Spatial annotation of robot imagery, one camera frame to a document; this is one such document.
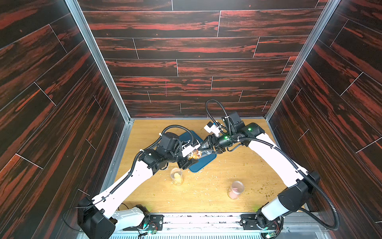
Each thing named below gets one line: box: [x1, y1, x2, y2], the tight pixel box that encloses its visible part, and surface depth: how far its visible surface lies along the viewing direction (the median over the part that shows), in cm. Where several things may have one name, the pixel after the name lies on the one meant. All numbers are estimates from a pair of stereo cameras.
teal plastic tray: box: [178, 130, 217, 173], surface depth 69 cm
